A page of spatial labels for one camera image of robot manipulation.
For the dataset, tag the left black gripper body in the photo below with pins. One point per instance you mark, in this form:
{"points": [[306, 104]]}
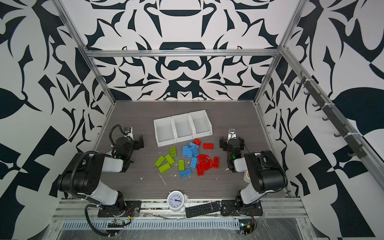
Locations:
{"points": [[139, 142]]}

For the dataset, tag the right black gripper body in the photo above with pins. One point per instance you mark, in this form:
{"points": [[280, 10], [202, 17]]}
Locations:
{"points": [[232, 141]]}

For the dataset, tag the red brick bottom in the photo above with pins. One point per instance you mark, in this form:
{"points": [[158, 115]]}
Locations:
{"points": [[200, 170]]}

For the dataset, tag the blue brick bottom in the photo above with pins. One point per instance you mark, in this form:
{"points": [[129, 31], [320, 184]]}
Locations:
{"points": [[185, 173]]}

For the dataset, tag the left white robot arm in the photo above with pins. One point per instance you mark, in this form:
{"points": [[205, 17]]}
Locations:
{"points": [[82, 177]]}

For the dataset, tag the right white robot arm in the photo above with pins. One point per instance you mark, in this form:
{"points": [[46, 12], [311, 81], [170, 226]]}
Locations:
{"points": [[265, 172]]}

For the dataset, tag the red small brick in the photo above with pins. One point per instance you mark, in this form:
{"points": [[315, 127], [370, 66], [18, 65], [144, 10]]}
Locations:
{"points": [[197, 142]]}

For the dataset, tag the green brick far left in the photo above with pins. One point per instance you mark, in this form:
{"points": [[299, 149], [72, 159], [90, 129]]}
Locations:
{"points": [[159, 161]]}

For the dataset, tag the green brick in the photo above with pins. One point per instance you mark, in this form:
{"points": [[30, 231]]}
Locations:
{"points": [[159, 161], [181, 165], [170, 159], [173, 151], [164, 168]]}

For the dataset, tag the right white bin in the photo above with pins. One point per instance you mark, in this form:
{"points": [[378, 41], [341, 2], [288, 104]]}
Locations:
{"points": [[202, 123]]}

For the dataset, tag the white bin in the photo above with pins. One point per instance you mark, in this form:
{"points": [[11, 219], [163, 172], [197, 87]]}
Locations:
{"points": [[202, 123], [164, 131], [184, 128]]}

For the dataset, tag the left white bin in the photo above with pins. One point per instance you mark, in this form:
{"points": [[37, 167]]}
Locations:
{"points": [[164, 131]]}

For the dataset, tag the green brick lower left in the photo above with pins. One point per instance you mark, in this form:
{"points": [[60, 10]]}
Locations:
{"points": [[164, 168]]}

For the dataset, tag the green brick middle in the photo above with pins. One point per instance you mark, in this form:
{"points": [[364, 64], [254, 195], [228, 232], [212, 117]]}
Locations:
{"points": [[170, 159]]}

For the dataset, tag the blue brick pair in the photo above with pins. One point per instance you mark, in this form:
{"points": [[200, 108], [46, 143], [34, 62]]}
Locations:
{"points": [[187, 152]]}

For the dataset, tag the green brick upper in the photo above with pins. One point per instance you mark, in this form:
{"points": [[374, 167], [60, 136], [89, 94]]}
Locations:
{"points": [[173, 151]]}

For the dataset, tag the middle white bin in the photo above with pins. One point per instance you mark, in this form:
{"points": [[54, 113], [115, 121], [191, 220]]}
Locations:
{"points": [[184, 128]]}

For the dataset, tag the green brick right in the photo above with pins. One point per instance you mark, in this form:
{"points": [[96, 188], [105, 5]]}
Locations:
{"points": [[181, 165]]}

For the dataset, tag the black remote control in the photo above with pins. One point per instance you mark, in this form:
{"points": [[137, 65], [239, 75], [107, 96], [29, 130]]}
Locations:
{"points": [[203, 209]]}

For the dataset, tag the white analog clock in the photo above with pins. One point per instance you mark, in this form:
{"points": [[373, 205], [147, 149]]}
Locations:
{"points": [[176, 201]]}

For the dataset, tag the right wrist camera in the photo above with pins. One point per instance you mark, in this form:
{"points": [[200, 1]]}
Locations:
{"points": [[232, 134]]}

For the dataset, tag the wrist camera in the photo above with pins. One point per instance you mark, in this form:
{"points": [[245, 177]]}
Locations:
{"points": [[232, 134], [128, 132]]}

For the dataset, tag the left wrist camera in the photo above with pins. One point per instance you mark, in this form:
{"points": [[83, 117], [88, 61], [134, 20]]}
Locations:
{"points": [[128, 132]]}

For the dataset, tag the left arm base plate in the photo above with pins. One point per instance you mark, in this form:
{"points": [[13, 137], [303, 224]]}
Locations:
{"points": [[128, 209]]}

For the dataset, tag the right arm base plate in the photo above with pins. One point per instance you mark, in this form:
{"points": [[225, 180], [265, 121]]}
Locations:
{"points": [[234, 208]]}

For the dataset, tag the white cable duct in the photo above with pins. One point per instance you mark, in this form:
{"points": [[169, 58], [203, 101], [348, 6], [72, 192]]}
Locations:
{"points": [[178, 224]]}

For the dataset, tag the wall hook rail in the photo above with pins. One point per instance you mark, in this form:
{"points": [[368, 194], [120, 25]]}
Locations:
{"points": [[334, 115]]}

